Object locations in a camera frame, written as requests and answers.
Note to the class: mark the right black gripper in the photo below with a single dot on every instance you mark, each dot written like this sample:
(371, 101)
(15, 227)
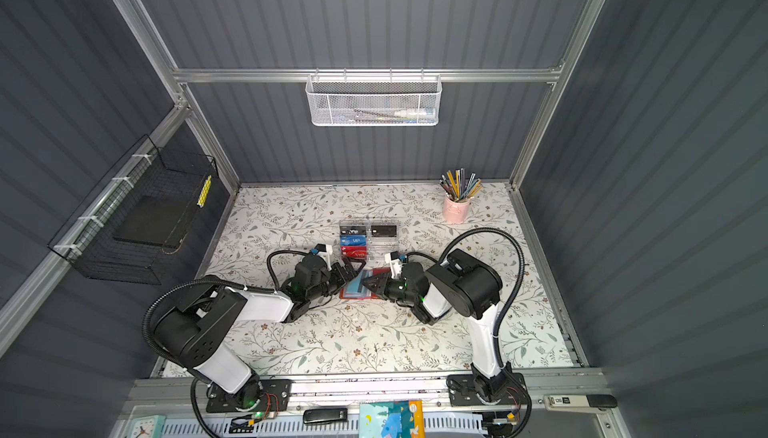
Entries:
(384, 286)

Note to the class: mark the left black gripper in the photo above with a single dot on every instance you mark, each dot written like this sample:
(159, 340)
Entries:
(342, 277)

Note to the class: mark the red card holder wallet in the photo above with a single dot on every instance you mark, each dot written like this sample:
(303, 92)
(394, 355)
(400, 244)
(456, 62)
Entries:
(356, 290)

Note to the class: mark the clear plastic organizer box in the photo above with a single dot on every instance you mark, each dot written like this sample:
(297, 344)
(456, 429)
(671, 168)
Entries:
(372, 240)

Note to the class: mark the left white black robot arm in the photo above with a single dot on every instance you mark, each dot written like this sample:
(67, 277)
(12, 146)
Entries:
(188, 324)

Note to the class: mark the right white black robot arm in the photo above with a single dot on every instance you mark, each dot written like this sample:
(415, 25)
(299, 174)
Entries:
(459, 283)

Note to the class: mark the pink pen cup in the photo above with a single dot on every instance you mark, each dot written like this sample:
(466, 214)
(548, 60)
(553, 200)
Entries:
(455, 212)

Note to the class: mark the pens in pink cup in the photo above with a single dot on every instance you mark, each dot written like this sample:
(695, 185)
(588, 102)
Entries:
(459, 185)

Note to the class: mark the colourful picture book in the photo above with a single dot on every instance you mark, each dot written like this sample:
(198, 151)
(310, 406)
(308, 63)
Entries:
(393, 419)

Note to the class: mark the black stapler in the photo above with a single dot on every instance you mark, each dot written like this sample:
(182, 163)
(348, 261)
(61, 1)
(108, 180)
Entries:
(324, 415)

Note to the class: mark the yellow tag on basket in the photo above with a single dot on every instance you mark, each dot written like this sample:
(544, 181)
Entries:
(204, 191)

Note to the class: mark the markers in white basket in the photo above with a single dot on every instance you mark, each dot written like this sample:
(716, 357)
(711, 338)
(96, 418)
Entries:
(408, 115)

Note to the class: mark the black pad in basket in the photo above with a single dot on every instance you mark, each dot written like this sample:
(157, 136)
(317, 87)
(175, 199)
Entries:
(155, 221)

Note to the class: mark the small teal clock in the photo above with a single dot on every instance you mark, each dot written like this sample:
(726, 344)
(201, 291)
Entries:
(146, 427)

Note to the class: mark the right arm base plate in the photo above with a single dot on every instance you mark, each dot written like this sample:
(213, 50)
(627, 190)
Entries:
(505, 389)

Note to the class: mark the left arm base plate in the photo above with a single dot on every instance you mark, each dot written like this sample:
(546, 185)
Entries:
(256, 396)

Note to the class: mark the white wire mesh basket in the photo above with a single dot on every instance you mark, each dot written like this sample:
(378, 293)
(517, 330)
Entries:
(331, 103)

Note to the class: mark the black wire wall basket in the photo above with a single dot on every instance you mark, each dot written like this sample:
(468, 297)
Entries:
(89, 247)

